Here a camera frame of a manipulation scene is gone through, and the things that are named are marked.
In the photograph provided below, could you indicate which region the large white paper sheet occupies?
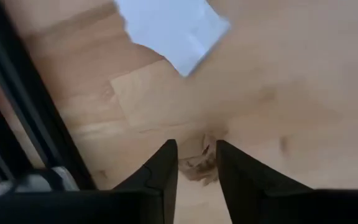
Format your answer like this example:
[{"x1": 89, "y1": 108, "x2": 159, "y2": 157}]
[{"x1": 113, "y1": 0, "x2": 231, "y2": 78}]

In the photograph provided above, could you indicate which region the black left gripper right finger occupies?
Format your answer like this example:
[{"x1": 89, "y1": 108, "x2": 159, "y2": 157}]
[{"x1": 215, "y1": 139, "x2": 313, "y2": 224}]

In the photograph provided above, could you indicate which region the brown paper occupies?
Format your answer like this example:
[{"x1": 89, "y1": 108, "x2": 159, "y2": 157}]
[{"x1": 178, "y1": 133, "x2": 229, "y2": 187}]

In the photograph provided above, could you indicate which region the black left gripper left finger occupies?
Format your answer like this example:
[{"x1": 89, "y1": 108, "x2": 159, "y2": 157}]
[{"x1": 113, "y1": 139, "x2": 179, "y2": 224}]

